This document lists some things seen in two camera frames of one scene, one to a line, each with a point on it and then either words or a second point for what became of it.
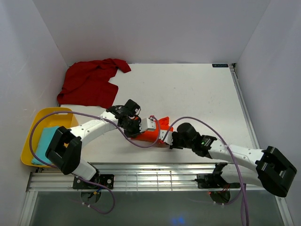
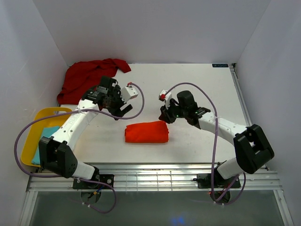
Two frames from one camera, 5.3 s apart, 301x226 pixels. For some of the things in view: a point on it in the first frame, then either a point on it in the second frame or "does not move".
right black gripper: [173, 145] -> [166, 115]
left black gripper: [130, 134] -> [117, 112]
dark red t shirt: [88, 83] does not move
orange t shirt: [148, 138] does not move
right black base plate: [214, 181] does not move
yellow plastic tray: [59, 119] does not move
